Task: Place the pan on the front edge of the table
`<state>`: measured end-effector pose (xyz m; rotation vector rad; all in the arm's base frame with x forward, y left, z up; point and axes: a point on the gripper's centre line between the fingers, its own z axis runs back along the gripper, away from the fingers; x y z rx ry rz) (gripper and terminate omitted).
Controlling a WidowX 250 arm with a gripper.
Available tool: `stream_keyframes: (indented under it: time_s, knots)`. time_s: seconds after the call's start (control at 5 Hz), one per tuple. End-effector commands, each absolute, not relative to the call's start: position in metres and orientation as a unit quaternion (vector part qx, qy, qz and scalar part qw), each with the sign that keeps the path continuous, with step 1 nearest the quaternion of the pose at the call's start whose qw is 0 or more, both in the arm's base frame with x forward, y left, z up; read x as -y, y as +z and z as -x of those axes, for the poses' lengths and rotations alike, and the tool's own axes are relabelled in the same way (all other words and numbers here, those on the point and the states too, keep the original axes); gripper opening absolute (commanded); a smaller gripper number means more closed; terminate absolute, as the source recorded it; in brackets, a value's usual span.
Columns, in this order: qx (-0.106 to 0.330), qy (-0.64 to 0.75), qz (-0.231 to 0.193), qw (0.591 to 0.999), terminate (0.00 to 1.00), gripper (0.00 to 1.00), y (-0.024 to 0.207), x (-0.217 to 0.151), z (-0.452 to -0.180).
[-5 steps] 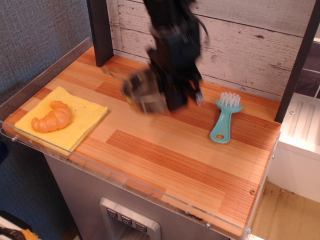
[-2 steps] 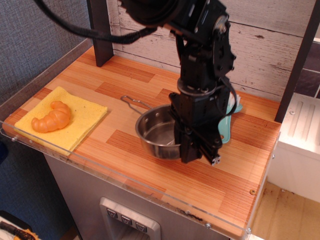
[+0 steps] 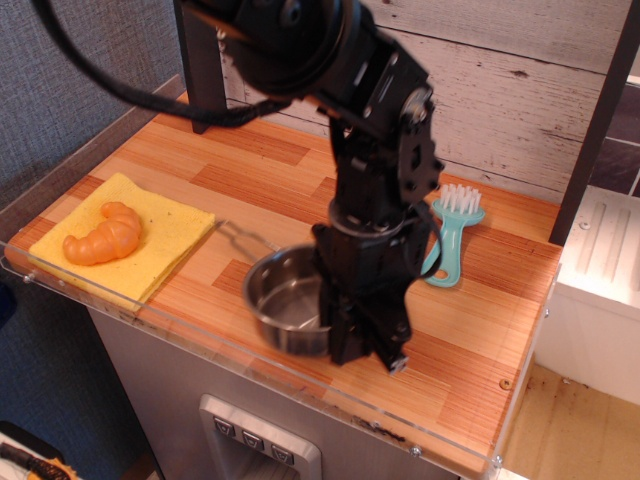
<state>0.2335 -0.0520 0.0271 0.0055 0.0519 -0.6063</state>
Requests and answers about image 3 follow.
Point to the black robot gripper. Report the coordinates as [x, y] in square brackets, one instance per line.
[366, 273]

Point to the small stainless steel pan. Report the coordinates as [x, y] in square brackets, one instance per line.
[281, 290]

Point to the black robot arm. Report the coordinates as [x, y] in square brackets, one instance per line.
[378, 101]

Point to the teal dish brush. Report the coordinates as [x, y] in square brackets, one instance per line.
[457, 207]

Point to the silver dispenser panel with buttons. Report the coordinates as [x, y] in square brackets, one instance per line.
[245, 446]

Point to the yellow folded cloth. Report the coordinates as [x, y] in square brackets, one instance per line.
[170, 230]

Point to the orange plastic croissant toy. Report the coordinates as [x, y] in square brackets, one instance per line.
[116, 237]

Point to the clear acrylic table guard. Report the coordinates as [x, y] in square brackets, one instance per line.
[469, 348]

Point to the orange object bottom left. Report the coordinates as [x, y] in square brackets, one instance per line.
[51, 469]

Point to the dark vertical post right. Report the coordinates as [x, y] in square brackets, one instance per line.
[610, 95]

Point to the dark vertical post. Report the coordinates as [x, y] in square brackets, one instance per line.
[201, 60]
[610, 95]

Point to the dark vertical post left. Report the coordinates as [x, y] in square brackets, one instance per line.
[201, 60]

